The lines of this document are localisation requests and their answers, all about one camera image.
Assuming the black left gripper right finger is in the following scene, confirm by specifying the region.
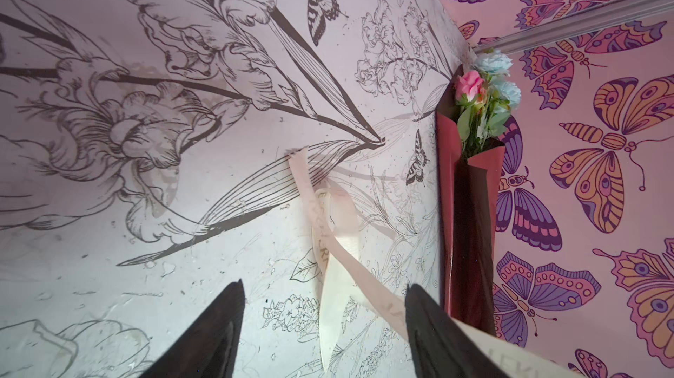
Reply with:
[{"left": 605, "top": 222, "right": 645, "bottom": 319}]
[{"left": 405, "top": 284, "right": 507, "bottom": 378}]

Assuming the aluminium frame post right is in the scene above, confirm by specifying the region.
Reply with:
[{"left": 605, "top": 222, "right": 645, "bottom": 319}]
[{"left": 473, "top": 0, "right": 673, "bottom": 54}]

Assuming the cream satin ribbon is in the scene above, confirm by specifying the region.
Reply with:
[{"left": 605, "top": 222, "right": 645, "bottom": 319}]
[{"left": 289, "top": 149, "right": 573, "bottom": 377}]

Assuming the dark red wrapping paper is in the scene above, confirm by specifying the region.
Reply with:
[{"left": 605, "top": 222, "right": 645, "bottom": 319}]
[{"left": 435, "top": 67, "right": 505, "bottom": 336}]

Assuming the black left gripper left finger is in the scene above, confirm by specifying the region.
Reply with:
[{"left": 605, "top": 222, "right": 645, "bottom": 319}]
[{"left": 141, "top": 280, "right": 245, "bottom": 378}]

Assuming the white fake rose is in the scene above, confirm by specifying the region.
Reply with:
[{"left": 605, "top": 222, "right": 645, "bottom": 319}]
[{"left": 455, "top": 50, "right": 521, "bottom": 158}]

